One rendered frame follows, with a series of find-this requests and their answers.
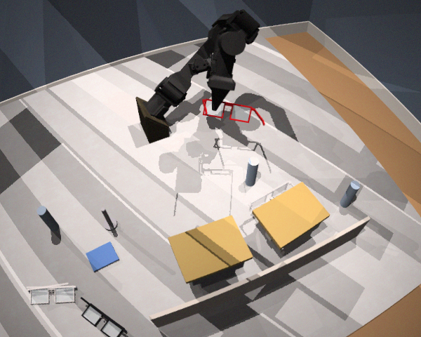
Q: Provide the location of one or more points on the black square-framed glasses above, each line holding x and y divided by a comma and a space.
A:
93, 315

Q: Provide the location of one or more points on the blue flat rectangular block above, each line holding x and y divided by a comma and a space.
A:
102, 256

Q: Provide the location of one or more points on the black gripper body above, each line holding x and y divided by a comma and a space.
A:
223, 78

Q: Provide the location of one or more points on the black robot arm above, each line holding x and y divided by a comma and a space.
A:
229, 34

